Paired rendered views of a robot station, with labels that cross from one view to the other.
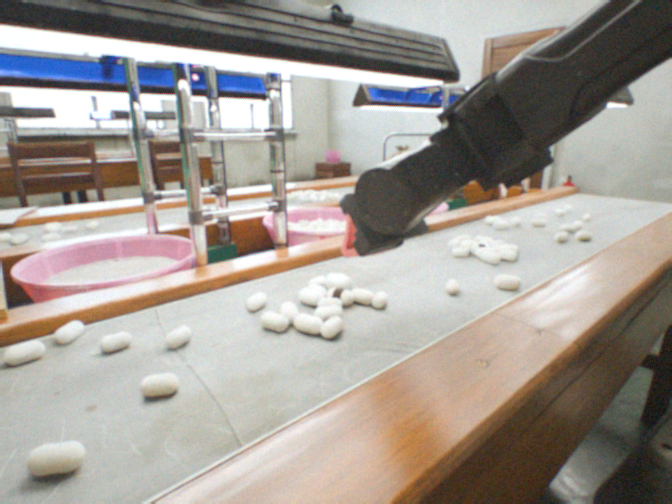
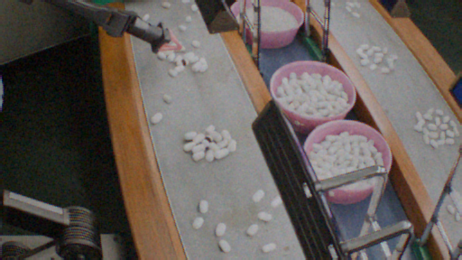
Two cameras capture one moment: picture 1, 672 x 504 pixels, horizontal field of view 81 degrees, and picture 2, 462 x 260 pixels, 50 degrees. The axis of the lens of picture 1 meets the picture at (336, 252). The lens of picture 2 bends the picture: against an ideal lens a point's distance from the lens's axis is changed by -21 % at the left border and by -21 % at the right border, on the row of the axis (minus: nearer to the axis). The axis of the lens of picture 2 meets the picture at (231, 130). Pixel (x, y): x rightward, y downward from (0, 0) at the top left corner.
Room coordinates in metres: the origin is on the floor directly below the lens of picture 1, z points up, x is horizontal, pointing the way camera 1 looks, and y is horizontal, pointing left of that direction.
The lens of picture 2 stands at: (1.27, -1.30, 1.90)
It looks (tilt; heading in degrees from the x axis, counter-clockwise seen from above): 44 degrees down; 115
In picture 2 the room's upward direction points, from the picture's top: straight up
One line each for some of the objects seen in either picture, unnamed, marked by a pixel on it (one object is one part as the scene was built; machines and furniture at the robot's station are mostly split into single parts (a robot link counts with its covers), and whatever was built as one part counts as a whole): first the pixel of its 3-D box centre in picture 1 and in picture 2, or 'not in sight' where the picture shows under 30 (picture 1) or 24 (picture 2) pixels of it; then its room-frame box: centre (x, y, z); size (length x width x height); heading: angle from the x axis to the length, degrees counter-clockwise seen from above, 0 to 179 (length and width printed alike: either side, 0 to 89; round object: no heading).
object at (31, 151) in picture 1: (72, 224); not in sight; (2.18, 1.50, 0.45); 0.44 x 0.43 x 0.91; 130
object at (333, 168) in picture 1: (333, 170); not in sight; (6.60, 0.04, 0.32); 0.42 x 0.42 x 0.64; 45
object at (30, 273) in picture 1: (117, 281); (266, 23); (0.62, 0.37, 0.72); 0.27 x 0.27 x 0.10
